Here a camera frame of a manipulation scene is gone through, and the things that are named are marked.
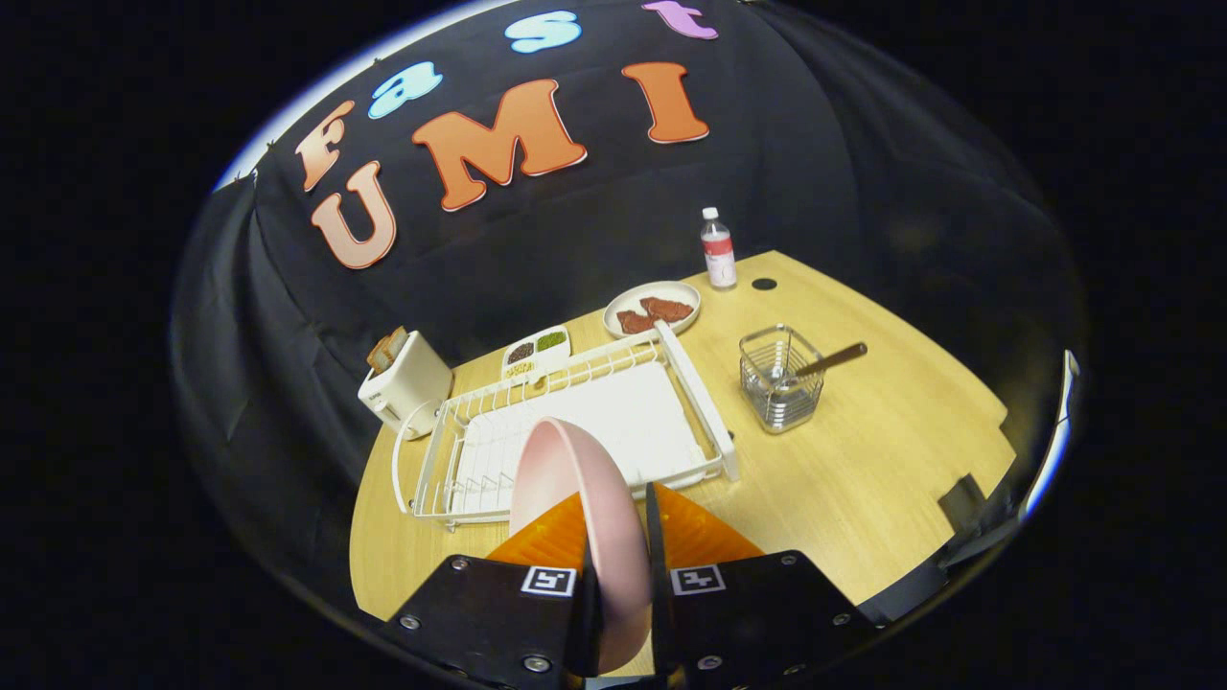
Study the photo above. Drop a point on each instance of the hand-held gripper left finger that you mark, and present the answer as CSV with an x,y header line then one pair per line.
x,y
590,623

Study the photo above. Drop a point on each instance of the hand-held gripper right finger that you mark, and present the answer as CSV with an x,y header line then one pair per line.
x,y
659,594

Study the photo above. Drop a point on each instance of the pink plate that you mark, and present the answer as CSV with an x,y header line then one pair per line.
x,y
575,479

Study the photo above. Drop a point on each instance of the white divided condiment dish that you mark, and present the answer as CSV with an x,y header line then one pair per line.
x,y
537,364

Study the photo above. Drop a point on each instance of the white plate with meat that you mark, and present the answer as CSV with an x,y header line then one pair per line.
x,y
671,290

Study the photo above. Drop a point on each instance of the yellow beans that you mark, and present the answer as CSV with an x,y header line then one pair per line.
x,y
519,369

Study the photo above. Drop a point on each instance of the red meat piece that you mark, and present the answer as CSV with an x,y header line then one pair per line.
x,y
635,322
668,309

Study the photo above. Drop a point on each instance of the green herbs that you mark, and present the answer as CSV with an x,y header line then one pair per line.
x,y
551,340

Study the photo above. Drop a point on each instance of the dark seeds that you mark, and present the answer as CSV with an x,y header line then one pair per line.
x,y
520,352

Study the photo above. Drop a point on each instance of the white toaster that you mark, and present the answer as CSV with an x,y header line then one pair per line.
x,y
407,388

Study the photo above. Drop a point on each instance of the black clamp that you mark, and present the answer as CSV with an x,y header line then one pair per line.
x,y
963,498

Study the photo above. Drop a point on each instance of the brown toast slice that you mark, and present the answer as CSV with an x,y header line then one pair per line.
x,y
396,342
381,356

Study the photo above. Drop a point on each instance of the clear red label water bottle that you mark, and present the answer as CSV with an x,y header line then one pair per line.
x,y
719,254

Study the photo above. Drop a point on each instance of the black backdrop cloth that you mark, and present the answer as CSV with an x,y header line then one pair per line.
x,y
863,172

